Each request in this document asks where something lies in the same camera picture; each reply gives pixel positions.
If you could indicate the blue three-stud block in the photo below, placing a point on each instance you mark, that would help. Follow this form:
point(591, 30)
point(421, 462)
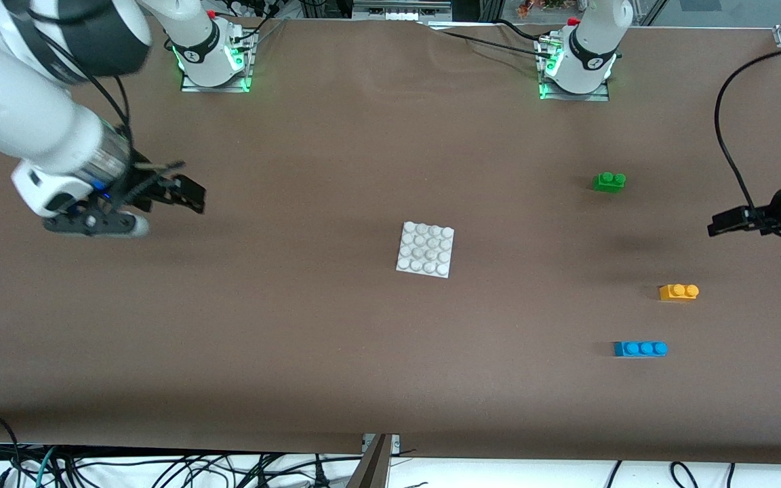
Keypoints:
point(641, 349)

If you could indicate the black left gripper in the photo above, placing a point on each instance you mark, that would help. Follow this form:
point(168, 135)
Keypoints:
point(775, 205)

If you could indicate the green two-stud block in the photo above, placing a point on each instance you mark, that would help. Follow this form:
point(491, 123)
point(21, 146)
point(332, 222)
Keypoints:
point(609, 181)

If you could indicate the yellow two-stud block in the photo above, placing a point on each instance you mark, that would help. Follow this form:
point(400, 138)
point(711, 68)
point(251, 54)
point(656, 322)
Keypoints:
point(679, 292)

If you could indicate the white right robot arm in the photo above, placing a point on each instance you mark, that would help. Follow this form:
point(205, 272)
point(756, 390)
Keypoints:
point(24, 122)

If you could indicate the brown table cover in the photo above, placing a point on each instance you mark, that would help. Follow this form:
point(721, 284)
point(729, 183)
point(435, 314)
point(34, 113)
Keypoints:
point(363, 352)

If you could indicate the colourful small objects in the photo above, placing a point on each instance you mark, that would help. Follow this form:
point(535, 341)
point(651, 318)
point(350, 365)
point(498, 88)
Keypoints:
point(541, 7)

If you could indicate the white studded base plate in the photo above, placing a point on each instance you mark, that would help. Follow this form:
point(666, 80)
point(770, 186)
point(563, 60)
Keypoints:
point(426, 249)

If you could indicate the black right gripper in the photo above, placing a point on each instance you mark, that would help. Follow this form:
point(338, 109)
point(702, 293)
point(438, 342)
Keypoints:
point(144, 186)

